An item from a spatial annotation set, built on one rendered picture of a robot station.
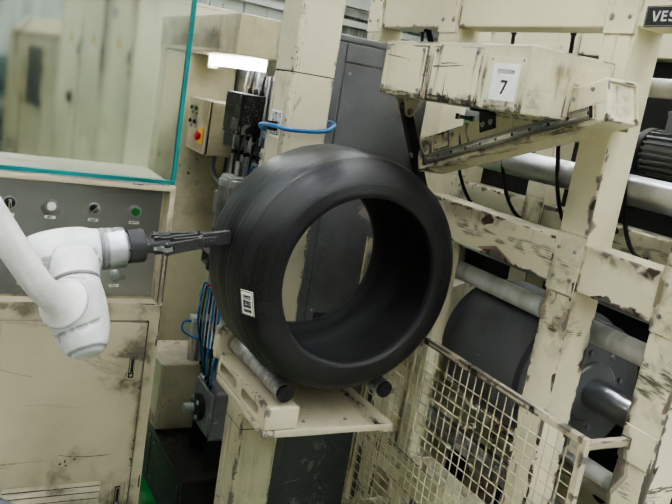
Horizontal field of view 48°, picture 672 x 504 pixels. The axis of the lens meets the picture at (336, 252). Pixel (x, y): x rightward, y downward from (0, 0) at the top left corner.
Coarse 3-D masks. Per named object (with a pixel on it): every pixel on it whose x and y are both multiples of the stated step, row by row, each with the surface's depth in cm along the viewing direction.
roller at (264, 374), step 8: (232, 344) 209; (240, 344) 206; (240, 352) 204; (248, 352) 201; (248, 360) 199; (256, 360) 196; (256, 368) 194; (264, 368) 191; (264, 376) 189; (272, 376) 187; (264, 384) 189; (272, 384) 185; (280, 384) 183; (288, 384) 183; (272, 392) 184; (280, 392) 182; (288, 392) 183; (280, 400) 182; (288, 400) 183
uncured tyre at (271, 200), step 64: (256, 192) 177; (320, 192) 170; (384, 192) 177; (256, 256) 169; (384, 256) 216; (448, 256) 191; (256, 320) 173; (320, 320) 213; (384, 320) 213; (320, 384) 186
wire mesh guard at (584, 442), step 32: (416, 352) 217; (448, 352) 203; (416, 384) 216; (416, 416) 215; (544, 416) 170; (352, 448) 245; (384, 448) 230; (480, 448) 191; (544, 448) 171; (352, 480) 245; (384, 480) 229; (576, 480) 161
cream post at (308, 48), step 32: (288, 0) 206; (320, 0) 200; (288, 32) 205; (320, 32) 202; (288, 64) 204; (320, 64) 205; (288, 96) 203; (320, 96) 207; (320, 128) 209; (288, 288) 218; (288, 320) 220; (224, 448) 233; (256, 448) 227; (224, 480) 231; (256, 480) 230
